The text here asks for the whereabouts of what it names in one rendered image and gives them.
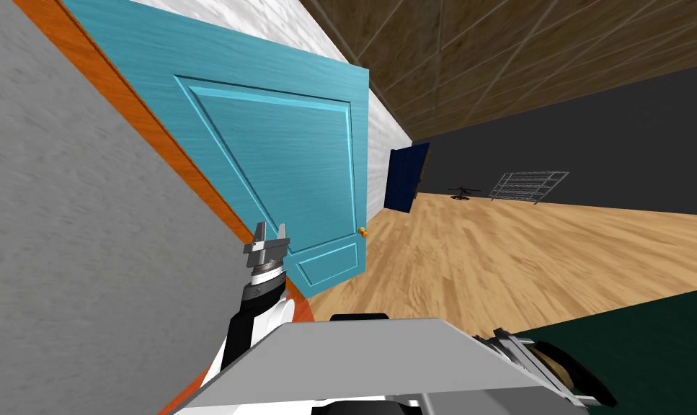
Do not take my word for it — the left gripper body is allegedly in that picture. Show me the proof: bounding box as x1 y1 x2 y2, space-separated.
243 236 292 271

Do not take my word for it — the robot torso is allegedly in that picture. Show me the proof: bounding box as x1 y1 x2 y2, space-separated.
174 313 592 415

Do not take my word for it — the dark blue door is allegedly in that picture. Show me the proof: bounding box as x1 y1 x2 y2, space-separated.
383 142 432 215

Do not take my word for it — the black floor stand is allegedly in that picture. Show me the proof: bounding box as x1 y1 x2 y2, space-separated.
446 184 482 202

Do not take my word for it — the teal door leaf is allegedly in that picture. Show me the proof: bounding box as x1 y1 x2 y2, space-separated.
62 0 371 300

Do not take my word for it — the grey wire shelf rack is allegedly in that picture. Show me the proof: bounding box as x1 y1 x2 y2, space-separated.
489 170 570 205

